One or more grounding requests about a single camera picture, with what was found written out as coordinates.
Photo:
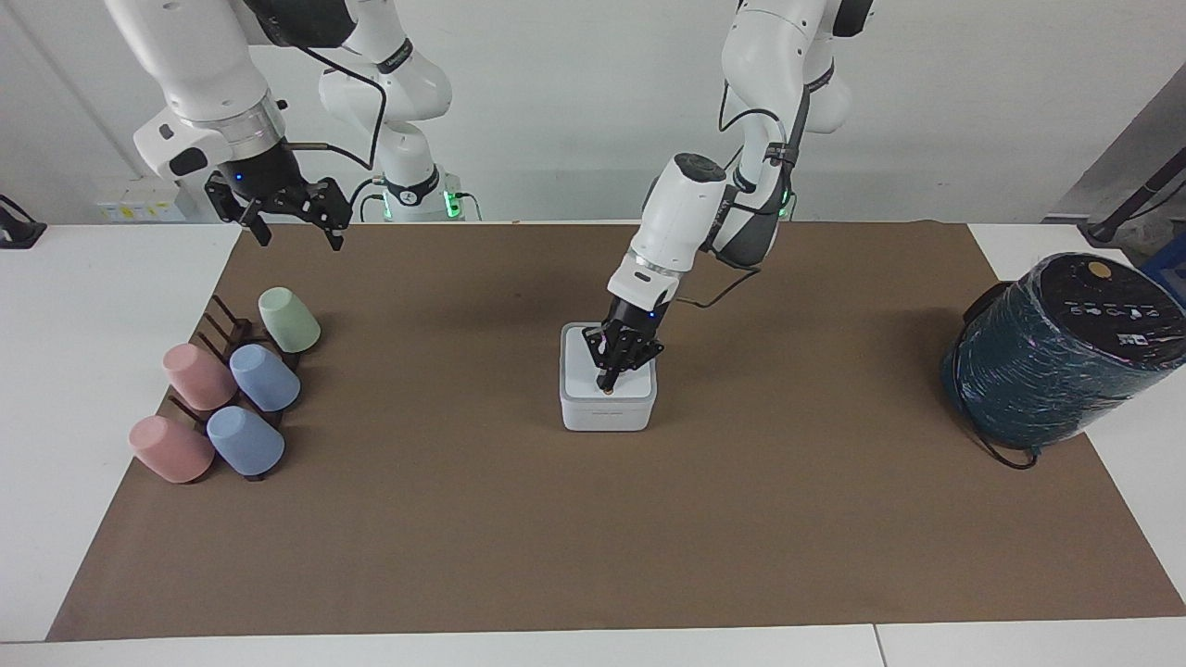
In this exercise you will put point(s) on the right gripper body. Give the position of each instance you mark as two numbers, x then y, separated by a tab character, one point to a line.
259	174

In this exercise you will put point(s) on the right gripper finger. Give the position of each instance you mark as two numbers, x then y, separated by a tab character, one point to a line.
248	215
332	206

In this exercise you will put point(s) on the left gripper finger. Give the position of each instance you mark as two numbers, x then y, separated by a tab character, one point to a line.
607	357
643	352

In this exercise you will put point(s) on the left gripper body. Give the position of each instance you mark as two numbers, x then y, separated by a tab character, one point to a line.
634	317

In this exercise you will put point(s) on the small white square trash can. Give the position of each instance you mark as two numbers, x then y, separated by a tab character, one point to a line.
607	412

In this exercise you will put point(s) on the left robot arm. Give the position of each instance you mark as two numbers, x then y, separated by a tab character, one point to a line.
681	208

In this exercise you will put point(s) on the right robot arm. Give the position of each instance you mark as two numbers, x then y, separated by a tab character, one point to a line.
208	79

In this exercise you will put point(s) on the dark brown wooden cup rack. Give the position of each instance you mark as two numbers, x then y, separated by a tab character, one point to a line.
230	326

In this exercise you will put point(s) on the light green cup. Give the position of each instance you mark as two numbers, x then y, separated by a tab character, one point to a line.
289	320

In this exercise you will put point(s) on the blue cup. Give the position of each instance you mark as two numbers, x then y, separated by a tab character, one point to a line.
265	377
246	441

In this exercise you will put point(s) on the pink cup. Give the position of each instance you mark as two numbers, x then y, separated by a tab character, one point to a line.
198	376
171	449

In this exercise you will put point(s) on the black stand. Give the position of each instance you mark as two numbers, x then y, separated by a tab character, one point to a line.
17	228
1135	202

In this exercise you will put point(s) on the dark teal wrapped cylinder appliance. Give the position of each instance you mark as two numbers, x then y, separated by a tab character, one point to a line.
1056	361

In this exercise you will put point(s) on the blue box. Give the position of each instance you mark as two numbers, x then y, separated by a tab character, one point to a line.
1169	278

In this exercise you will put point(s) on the white wall socket strip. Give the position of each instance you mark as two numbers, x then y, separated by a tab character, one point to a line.
139	204

